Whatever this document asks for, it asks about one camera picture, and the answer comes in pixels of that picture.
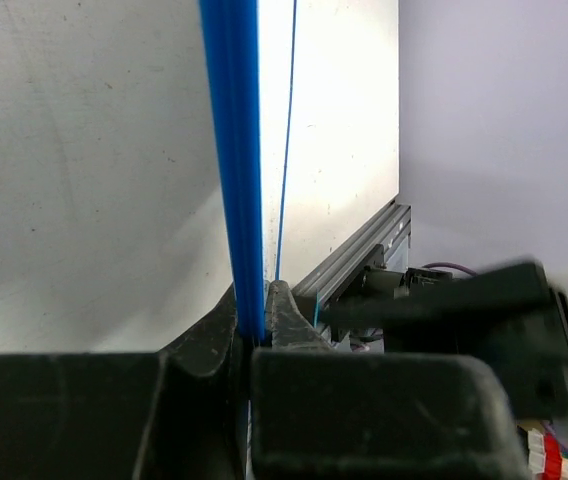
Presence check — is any blue framed whiteboard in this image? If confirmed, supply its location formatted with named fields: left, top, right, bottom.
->
left=199, top=1, right=298, bottom=346

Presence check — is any colourful connector block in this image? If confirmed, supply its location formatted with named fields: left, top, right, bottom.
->
left=524, top=429, right=568, bottom=480

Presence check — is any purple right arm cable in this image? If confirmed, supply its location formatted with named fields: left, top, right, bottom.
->
left=421, top=260, right=478, bottom=277

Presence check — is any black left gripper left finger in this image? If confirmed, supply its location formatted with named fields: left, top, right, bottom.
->
left=0, top=292, right=247, bottom=479

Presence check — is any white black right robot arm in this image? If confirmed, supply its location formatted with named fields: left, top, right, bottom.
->
left=317, top=261, right=568, bottom=425

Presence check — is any aluminium extrusion frame rail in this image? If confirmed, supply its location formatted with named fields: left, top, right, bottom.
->
left=293, top=201, right=411, bottom=308

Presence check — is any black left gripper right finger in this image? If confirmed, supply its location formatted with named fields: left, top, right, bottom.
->
left=250, top=281, right=529, bottom=479

